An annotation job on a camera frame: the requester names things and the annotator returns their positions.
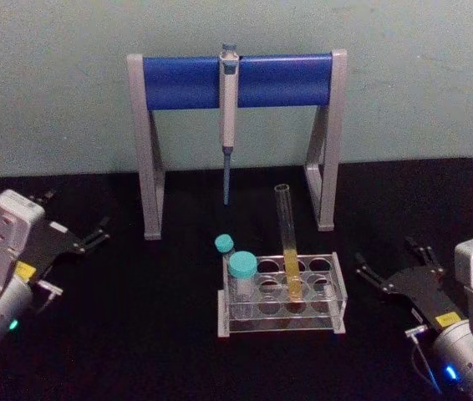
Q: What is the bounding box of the grey and blue pipette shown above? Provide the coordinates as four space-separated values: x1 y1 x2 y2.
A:
217 42 240 206

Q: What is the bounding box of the right gripper cable silver plug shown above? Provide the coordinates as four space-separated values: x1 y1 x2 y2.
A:
404 327 445 395

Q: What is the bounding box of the black table cloth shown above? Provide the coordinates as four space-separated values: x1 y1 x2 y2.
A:
0 157 473 401

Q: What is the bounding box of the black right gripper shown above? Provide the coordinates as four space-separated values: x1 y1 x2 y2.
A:
353 235 470 332

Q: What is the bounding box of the clear acrylic tube rack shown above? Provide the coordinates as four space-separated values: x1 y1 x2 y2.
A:
216 251 349 339

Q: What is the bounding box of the gripper cable silver plug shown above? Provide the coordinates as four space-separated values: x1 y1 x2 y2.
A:
35 280 64 314
404 327 445 395

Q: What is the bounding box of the left gripper cable silver plug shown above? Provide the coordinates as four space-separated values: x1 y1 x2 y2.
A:
35 280 64 314

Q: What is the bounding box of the glass test tube yellow liquid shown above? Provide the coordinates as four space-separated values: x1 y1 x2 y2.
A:
274 184 305 305

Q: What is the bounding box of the wide tube with teal cap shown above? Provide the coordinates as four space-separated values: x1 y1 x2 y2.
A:
227 250 260 322

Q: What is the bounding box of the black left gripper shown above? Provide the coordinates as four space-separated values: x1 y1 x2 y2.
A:
18 189 112 280

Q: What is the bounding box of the grey stand with blue bar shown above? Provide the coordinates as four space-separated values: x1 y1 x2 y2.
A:
126 48 348 241

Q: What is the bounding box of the narrow tube with teal cap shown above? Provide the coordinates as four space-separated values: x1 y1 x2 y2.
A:
214 234 237 271

